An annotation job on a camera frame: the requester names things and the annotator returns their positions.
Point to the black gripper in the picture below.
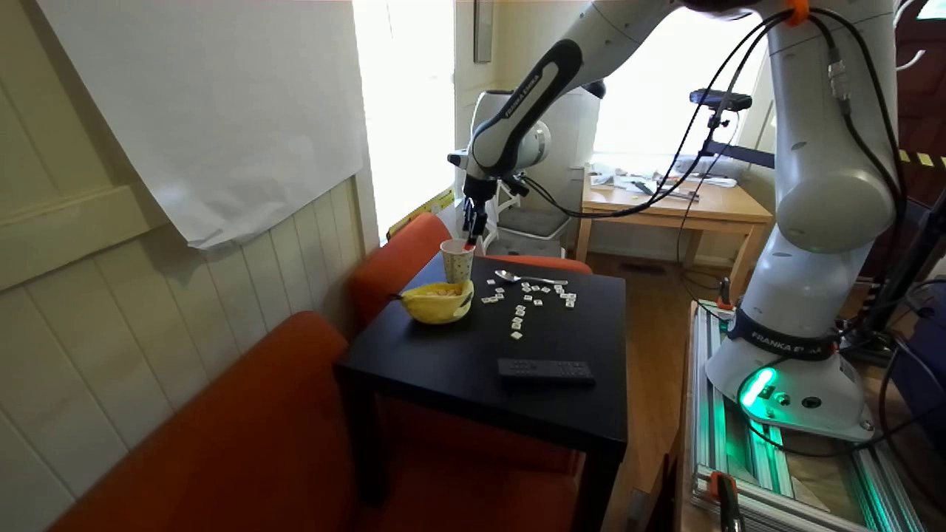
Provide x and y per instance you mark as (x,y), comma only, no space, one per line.
(483,196)

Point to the aluminium robot base platform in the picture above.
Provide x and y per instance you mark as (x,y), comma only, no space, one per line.
(786,475)

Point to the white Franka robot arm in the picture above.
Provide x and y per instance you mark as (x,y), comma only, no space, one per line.
(828,196)

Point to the paper cup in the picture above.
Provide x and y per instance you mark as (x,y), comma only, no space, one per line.
(455,264)

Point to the yellow bowl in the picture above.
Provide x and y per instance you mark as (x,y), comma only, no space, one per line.
(439,304)

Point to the orange upholstered armchair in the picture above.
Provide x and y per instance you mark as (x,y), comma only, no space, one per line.
(393,268)
(254,432)

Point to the black square side table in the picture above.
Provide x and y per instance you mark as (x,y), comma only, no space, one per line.
(491,364)

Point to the black remote control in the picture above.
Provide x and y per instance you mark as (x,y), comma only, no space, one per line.
(545,372)

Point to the papers on desk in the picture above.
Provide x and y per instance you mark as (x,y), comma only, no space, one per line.
(639,179)

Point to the wooden desk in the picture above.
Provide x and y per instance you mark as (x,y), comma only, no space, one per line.
(689,209)

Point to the large white paper sheet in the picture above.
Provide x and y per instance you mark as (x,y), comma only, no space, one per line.
(217,109)

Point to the black camera on stand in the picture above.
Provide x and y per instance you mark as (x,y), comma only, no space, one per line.
(718,98)

